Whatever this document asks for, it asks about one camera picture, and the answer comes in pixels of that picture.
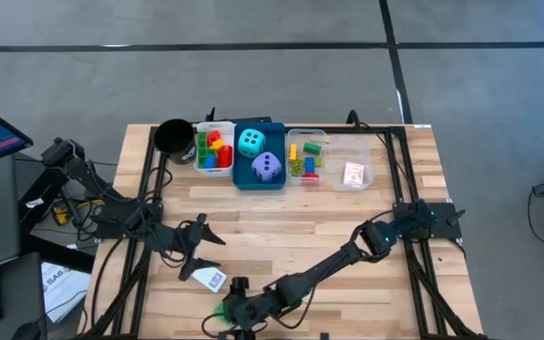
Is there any black computer mouse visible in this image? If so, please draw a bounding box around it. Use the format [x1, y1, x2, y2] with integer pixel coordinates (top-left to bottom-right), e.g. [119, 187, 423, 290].
[10, 321, 42, 340]

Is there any long green toy brick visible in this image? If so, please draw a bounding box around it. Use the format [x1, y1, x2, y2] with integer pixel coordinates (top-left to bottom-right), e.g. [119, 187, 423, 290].
[196, 130, 208, 167]

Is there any white playing card box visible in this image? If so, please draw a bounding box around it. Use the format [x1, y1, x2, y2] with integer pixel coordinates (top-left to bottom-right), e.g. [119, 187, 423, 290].
[191, 266, 229, 295]

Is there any green stepped toy brick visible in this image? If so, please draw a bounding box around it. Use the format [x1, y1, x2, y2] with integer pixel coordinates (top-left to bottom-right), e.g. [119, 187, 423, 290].
[212, 301, 229, 325]

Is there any red-backed card deck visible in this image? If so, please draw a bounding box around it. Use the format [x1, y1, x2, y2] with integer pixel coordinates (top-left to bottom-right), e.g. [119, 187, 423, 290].
[342, 161, 366, 188]

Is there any white plastic bin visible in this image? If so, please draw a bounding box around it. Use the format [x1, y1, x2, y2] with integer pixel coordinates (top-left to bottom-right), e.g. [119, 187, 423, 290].
[193, 120, 236, 179]

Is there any blue plastic bin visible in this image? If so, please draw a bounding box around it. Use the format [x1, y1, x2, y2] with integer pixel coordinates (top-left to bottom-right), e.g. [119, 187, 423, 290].
[231, 122, 287, 192]

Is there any large red toy brick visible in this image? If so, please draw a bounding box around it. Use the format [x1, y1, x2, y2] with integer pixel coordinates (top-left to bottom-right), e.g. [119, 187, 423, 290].
[215, 144, 234, 169]

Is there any purple foam die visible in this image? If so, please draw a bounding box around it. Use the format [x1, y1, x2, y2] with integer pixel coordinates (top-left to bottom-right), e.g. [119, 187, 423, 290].
[250, 151, 283, 183]

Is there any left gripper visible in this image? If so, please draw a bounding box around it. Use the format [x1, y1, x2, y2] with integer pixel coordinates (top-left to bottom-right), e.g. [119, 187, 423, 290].
[157, 212, 228, 282]

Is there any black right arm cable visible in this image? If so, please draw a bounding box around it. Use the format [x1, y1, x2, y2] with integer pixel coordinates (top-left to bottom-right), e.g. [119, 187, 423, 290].
[200, 282, 316, 339]

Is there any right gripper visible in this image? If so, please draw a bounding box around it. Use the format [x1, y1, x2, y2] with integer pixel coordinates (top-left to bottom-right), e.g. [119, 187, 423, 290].
[222, 277, 279, 340]

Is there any yellow hand tool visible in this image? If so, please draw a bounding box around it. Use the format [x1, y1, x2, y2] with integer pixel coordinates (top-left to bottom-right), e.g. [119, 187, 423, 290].
[52, 205, 71, 227]

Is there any white printed paper sheet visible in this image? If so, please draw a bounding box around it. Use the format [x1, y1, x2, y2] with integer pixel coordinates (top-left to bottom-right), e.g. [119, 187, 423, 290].
[40, 262, 93, 324]

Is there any clear plastic bin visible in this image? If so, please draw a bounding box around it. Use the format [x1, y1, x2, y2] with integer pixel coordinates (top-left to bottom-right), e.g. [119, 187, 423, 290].
[286, 129, 331, 188]
[327, 134, 375, 193]

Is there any black cup with face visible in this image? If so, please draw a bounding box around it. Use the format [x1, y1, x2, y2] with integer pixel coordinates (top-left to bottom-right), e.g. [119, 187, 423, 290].
[152, 117, 198, 165]

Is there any cyan foam die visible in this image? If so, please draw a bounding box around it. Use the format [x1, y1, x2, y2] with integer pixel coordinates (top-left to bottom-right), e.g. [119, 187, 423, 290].
[237, 127, 267, 159]

